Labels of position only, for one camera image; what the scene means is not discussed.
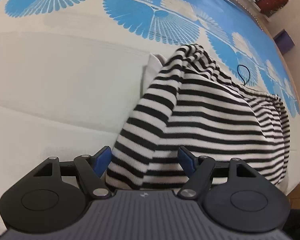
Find black white striped hooded top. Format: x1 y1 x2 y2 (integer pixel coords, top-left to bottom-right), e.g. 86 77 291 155
105 44 290 190

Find blue white patterned bed sheet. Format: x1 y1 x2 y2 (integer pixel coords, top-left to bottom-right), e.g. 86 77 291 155
0 0 300 233

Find purple box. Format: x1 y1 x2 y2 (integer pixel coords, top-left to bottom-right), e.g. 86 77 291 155
274 29 295 55

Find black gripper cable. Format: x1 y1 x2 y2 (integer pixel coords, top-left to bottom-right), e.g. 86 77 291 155
236 64 252 87

